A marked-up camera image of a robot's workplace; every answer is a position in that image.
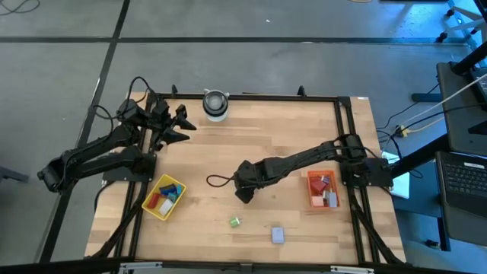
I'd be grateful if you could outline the white paper sheet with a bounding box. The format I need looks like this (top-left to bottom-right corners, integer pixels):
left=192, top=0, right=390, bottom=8
left=381, top=151, right=411, bottom=200

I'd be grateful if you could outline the white cylinder lamp black rim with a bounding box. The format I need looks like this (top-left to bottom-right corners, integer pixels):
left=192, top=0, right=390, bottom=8
left=202, top=88, right=231, bottom=123

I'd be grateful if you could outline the black work desk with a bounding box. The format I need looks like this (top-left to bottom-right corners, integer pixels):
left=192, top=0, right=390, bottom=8
left=436, top=60, right=487, bottom=252

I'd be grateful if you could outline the orange plastic basket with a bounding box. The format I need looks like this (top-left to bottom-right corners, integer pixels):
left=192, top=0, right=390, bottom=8
left=306, top=170, right=341, bottom=209

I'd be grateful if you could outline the black aluminium table frame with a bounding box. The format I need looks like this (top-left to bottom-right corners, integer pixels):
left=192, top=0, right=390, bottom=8
left=85, top=84, right=406, bottom=267

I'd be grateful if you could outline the yellow plug cable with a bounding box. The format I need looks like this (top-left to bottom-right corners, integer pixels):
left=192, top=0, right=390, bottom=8
left=396, top=116, right=446, bottom=139

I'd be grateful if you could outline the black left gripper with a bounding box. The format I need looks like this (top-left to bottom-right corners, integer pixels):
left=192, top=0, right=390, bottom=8
left=151, top=99, right=197, bottom=151

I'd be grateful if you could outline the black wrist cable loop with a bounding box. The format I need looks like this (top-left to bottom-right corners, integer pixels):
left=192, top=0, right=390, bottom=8
left=205, top=174, right=237, bottom=189

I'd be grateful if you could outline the black diagonal strut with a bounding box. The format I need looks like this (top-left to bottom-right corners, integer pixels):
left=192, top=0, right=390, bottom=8
left=390, top=132, right=452, bottom=180

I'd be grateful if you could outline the yellow plastic basket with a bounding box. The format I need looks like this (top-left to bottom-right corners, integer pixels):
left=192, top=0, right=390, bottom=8
left=141, top=174, right=188, bottom=222

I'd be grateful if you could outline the black camera crossbar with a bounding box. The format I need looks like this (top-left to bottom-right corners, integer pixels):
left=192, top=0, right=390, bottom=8
left=0, top=256, right=487, bottom=274

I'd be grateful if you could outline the white cable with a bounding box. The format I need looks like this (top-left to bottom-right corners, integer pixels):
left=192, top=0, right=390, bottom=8
left=401, top=72, right=487, bottom=129

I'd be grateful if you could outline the grey office chair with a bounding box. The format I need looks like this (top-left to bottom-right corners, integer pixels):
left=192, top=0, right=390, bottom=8
left=436, top=0, right=487, bottom=43

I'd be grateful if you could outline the black laptop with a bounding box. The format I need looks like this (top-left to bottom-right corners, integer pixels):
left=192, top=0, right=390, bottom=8
left=434, top=151, right=487, bottom=220

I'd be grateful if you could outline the dark grey furniture foot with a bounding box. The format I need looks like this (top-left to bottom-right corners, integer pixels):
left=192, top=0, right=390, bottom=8
left=0, top=166, right=30, bottom=184

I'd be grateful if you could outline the black floor cable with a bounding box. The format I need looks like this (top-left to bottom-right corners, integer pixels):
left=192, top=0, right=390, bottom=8
left=386, top=82, right=441, bottom=130

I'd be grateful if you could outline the black vertical mast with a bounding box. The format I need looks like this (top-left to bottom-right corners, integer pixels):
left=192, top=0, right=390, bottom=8
left=450, top=40, right=487, bottom=75

